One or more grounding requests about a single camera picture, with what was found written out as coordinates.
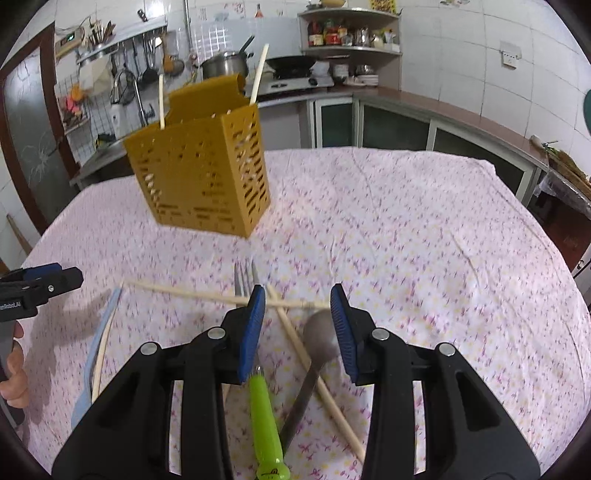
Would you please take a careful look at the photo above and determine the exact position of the light blue plastic spoon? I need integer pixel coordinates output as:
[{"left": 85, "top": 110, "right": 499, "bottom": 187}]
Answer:
[{"left": 71, "top": 285, "right": 122, "bottom": 429}]

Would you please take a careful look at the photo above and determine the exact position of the green handled metal fork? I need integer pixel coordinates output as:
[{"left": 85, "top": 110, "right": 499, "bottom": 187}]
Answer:
[{"left": 233, "top": 259, "right": 293, "bottom": 480}]

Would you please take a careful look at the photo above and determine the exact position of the black handled metal spoon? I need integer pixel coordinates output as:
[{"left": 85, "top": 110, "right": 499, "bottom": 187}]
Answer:
[{"left": 280, "top": 310, "right": 339, "bottom": 453}]

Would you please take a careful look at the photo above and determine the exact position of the wooden chopstick horizontal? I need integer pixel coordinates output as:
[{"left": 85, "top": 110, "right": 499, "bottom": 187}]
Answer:
[{"left": 124, "top": 280, "right": 331, "bottom": 310}]

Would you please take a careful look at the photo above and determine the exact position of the long wooden chopstick top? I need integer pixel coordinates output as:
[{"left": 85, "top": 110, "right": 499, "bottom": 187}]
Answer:
[{"left": 249, "top": 43, "right": 270, "bottom": 105}]

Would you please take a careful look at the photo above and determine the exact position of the wooden chopstick diagonal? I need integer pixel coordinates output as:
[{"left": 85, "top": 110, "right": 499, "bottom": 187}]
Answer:
[{"left": 276, "top": 305, "right": 369, "bottom": 463}]

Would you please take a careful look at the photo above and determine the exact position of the kitchen counter with cabinets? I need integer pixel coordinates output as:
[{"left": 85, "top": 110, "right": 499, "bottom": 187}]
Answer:
[{"left": 68, "top": 85, "right": 551, "bottom": 204}]

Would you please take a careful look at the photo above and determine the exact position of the person left hand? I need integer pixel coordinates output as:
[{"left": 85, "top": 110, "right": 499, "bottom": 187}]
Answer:
[{"left": 0, "top": 322, "right": 29, "bottom": 409}]

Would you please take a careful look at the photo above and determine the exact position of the dark wooden door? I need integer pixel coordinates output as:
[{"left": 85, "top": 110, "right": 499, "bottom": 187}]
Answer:
[{"left": 1, "top": 24, "right": 80, "bottom": 233}]

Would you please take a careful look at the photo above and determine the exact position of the floral pink tablecloth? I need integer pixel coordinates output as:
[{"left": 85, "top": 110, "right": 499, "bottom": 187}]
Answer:
[{"left": 22, "top": 148, "right": 590, "bottom": 468}]

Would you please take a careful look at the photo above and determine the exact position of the white soap bottle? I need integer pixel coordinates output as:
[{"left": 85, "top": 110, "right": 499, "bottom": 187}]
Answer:
[{"left": 110, "top": 103, "right": 127, "bottom": 139}]

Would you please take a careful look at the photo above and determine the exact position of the chrome faucet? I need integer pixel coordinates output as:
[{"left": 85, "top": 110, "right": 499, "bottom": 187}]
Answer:
[{"left": 110, "top": 67, "right": 155, "bottom": 127}]

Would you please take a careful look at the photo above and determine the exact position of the yellow slotted utensil holder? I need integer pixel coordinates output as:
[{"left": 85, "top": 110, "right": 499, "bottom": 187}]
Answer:
[{"left": 124, "top": 74, "right": 270, "bottom": 238}]

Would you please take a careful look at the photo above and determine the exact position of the wooden board with vegetables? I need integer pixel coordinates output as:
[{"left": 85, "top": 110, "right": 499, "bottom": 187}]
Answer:
[{"left": 529, "top": 135, "right": 591, "bottom": 199}]

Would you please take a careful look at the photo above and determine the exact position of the steel cooking pot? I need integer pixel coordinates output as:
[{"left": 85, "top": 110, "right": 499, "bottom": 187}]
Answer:
[{"left": 200, "top": 35, "right": 256, "bottom": 80}]

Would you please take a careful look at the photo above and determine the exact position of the steel gas stove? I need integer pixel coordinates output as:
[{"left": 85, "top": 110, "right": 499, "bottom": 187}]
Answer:
[{"left": 259, "top": 76, "right": 335, "bottom": 96}]

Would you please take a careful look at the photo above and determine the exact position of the green round cutting board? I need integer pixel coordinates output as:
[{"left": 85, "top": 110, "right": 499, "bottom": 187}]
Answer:
[{"left": 583, "top": 90, "right": 591, "bottom": 135}]

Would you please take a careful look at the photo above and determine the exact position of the black wok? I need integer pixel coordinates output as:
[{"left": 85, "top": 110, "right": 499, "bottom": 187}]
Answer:
[{"left": 266, "top": 55, "right": 317, "bottom": 80}]

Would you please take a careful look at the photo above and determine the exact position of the wall utensil rack shelf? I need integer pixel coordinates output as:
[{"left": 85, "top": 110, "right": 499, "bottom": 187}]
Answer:
[{"left": 77, "top": 16, "right": 168, "bottom": 66}]

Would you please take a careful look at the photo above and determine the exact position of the vertical wall pipe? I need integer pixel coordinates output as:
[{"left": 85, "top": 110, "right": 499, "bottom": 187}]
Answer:
[{"left": 183, "top": 0, "right": 197, "bottom": 66}]

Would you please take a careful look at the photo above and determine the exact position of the white wall socket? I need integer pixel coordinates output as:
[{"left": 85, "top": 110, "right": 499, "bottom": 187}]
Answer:
[{"left": 499, "top": 41, "right": 522, "bottom": 70}]

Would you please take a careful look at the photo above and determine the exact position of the corner wall shelf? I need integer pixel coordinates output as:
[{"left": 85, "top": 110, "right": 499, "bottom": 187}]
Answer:
[{"left": 297, "top": 2, "right": 403, "bottom": 89}]

